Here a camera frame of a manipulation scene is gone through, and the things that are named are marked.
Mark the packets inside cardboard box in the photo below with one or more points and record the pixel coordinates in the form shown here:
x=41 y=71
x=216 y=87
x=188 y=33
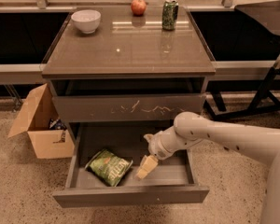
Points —
x=57 y=124

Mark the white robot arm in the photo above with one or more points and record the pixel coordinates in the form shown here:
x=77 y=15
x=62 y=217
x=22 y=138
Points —
x=258 y=143

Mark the white ceramic bowl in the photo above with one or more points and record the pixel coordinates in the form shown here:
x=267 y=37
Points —
x=86 y=21

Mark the grey drawer cabinet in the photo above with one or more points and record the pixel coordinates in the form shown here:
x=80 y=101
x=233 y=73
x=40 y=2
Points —
x=129 y=47

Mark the open cardboard box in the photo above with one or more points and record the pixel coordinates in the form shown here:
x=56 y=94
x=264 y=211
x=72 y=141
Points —
x=34 y=117

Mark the green jalapeno chip bag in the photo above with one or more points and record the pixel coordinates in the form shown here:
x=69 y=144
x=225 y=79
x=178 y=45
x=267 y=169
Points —
x=108 y=166

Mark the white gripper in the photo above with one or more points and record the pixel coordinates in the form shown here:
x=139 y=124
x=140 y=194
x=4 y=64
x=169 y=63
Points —
x=159 y=146

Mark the green soda can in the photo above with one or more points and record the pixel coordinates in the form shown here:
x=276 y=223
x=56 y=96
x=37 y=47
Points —
x=169 y=14

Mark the dark side table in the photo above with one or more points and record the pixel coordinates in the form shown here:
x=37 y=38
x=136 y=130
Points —
x=267 y=16

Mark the scratched grey top drawer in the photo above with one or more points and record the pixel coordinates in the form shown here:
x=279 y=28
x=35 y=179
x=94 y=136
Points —
x=85 y=100

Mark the red apple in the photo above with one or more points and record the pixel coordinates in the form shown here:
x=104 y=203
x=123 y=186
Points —
x=138 y=7

